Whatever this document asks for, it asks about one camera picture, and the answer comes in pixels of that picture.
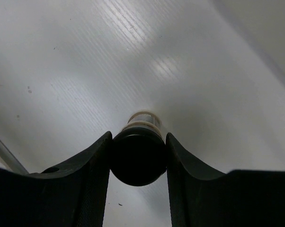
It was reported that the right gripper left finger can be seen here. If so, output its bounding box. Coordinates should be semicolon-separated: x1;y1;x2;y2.
0;132;112;227

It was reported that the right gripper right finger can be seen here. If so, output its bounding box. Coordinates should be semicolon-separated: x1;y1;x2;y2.
166;133;285;227

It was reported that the spice jar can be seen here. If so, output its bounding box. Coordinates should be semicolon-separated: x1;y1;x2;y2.
109;111;167;187

